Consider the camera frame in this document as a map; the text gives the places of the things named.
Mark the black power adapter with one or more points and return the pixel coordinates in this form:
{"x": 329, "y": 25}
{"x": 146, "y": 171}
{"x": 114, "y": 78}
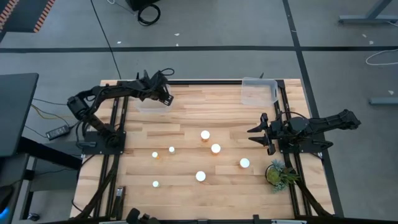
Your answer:
{"x": 57, "y": 132}

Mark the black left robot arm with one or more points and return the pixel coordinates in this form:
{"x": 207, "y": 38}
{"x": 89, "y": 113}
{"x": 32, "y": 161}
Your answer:
{"x": 93, "y": 121}

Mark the dark computer mouse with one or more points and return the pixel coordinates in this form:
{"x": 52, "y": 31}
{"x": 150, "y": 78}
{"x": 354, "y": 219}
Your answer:
{"x": 33, "y": 216}

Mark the small potted succulent plant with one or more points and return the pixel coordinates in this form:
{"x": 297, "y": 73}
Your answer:
{"x": 275, "y": 175}

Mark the black table-level camera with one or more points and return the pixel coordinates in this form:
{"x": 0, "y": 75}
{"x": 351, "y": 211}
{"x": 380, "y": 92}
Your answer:
{"x": 135, "y": 216}

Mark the dark desk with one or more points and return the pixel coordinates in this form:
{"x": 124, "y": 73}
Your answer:
{"x": 15, "y": 112}

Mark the gray table leg frame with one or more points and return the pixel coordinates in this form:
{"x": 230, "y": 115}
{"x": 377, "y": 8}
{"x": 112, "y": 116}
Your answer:
{"x": 357, "y": 19}

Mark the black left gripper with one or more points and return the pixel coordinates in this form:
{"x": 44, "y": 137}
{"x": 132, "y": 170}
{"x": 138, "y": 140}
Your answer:
{"x": 152, "y": 85}

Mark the dark mat with orange stripes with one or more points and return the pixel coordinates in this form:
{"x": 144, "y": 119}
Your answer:
{"x": 25, "y": 15}

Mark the gray metal bar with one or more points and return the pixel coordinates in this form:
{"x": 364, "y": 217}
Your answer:
{"x": 384, "y": 101}

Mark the small silver USB hub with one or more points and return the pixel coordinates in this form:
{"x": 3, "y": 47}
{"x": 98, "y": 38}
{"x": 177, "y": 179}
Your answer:
{"x": 119, "y": 192}

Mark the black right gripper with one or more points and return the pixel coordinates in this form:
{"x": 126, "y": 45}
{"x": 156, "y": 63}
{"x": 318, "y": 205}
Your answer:
{"x": 278, "y": 130}

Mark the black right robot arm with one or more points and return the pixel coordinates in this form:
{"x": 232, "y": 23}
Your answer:
{"x": 335, "y": 120}

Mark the gray desk cabinet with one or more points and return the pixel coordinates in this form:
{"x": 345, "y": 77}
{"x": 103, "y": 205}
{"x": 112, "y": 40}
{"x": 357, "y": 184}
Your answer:
{"x": 53, "y": 174}

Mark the black equipment box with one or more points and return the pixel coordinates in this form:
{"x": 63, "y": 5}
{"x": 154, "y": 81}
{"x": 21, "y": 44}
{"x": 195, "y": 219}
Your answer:
{"x": 136, "y": 3}

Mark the clear plastic bin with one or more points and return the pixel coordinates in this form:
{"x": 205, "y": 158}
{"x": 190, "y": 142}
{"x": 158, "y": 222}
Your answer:
{"x": 152, "y": 108}
{"x": 258, "y": 93}

